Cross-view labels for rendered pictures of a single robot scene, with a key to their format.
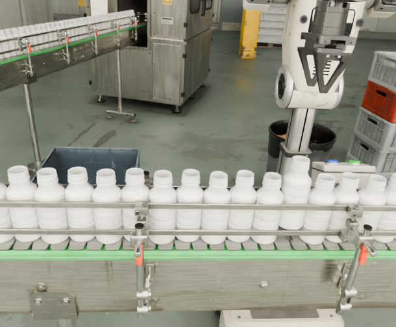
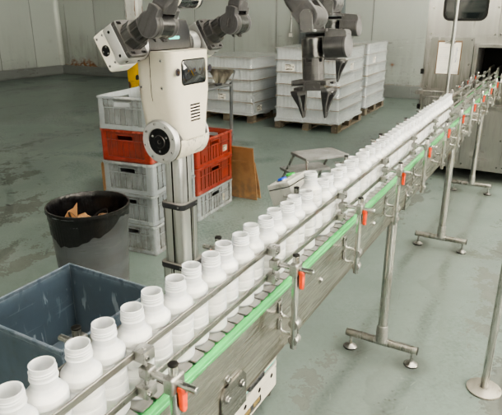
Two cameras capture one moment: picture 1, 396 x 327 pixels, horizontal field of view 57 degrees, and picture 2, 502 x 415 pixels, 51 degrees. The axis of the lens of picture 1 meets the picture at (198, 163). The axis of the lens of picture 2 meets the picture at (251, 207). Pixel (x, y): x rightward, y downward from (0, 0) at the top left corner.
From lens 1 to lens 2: 1.04 m
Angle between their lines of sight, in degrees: 51
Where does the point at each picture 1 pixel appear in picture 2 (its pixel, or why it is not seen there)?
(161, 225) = not seen: hidden behind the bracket
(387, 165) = (160, 211)
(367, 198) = (339, 185)
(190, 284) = not seen: hidden behind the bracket
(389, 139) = (155, 181)
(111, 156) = (42, 289)
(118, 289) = (265, 342)
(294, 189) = (318, 194)
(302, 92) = (188, 140)
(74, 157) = not seen: outside the picture
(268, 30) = not seen: outside the picture
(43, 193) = (220, 274)
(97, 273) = (256, 334)
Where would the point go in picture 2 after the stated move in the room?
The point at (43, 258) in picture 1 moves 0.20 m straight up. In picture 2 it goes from (231, 342) to (230, 252)
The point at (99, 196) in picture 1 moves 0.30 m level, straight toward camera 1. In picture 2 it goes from (247, 255) to (390, 275)
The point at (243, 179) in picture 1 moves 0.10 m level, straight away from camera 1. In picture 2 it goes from (298, 199) to (269, 191)
